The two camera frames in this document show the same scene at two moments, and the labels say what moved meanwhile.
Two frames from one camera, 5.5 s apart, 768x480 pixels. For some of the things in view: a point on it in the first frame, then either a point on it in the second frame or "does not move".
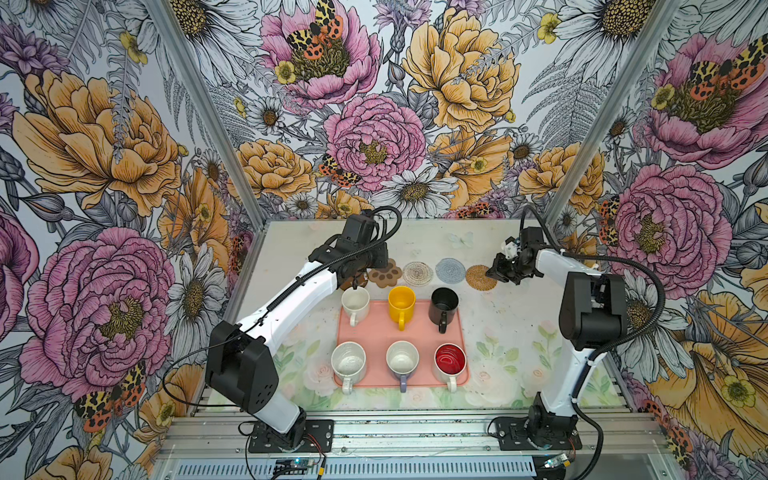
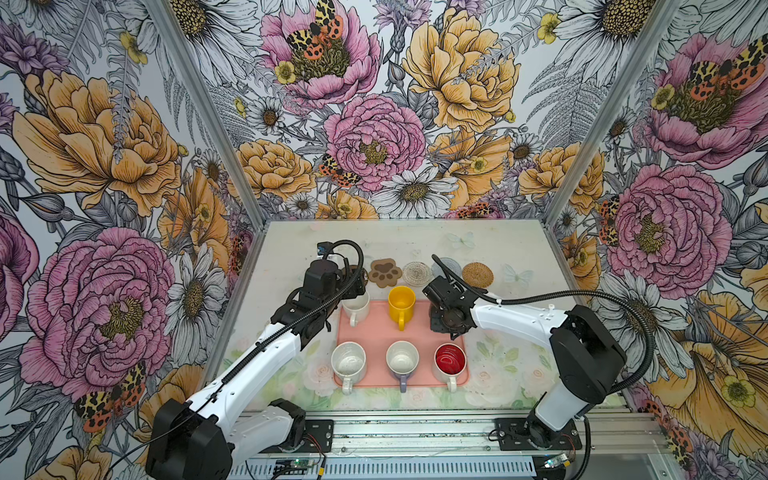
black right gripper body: (511, 269) -> (466, 330)
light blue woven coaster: (450, 271) does not move
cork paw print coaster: (387, 275) does not move
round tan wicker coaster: (477, 279) does not move
